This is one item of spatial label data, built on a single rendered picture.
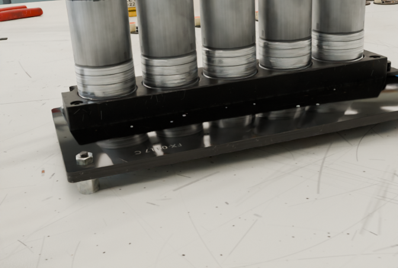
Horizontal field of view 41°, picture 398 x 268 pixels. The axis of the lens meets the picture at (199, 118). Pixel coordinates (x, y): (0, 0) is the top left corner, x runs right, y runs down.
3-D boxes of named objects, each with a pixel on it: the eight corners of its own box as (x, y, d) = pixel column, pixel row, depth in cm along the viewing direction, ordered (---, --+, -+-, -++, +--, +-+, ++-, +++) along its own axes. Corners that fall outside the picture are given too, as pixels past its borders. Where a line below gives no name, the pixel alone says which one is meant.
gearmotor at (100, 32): (144, 114, 22) (131, -12, 20) (84, 123, 21) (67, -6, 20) (131, 97, 24) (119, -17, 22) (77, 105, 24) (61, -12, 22)
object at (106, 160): (355, 80, 29) (356, 60, 28) (455, 123, 22) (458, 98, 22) (54, 130, 24) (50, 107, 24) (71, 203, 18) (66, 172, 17)
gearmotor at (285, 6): (321, 84, 24) (324, -30, 23) (273, 92, 24) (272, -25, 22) (295, 72, 27) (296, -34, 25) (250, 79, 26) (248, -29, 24)
